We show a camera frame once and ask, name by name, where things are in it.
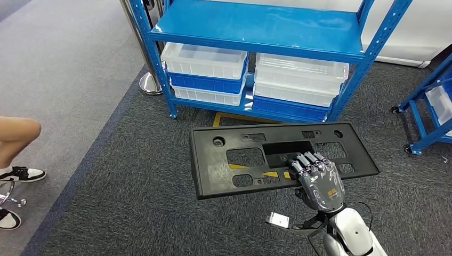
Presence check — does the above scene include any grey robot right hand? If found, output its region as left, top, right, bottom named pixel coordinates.
left=288, top=151, right=346, bottom=213

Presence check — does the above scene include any black plastic plate holder part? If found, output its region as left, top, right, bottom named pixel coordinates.
left=189, top=122, right=381, bottom=201

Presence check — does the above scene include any blue wheeled shelf cart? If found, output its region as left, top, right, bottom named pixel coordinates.
left=391, top=53, right=452, bottom=156

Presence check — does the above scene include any blue metal shelf rack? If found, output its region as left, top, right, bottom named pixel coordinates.
left=127, top=0, right=414, bottom=124

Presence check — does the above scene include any blue plastic bin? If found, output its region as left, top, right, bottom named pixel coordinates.
left=252, top=94, right=332, bottom=122
left=167, top=58, right=249, bottom=95

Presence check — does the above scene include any yellow floor tape rectangle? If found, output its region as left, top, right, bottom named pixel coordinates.
left=213, top=112, right=292, bottom=180

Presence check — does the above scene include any white car with red stripe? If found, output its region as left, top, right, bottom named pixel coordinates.
left=208, top=0, right=452, bottom=69

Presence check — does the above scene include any chrome chair base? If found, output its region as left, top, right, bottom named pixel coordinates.
left=0, top=181, right=28, bottom=209

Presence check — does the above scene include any person's left leg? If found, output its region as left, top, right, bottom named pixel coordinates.
left=0, top=116, right=46, bottom=183

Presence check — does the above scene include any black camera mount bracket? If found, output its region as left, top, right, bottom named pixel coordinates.
left=277, top=212, right=329, bottom=238

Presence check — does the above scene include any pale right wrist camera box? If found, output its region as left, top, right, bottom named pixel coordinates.
left=265, top=212, right=290, bottom=229

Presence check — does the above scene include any black camera cable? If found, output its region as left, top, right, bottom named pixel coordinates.
left=305, top=235, right=321, bottom=256

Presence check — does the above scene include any chrome stanchion post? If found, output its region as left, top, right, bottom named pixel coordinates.
left=119, top=0, right=164, bottom=95

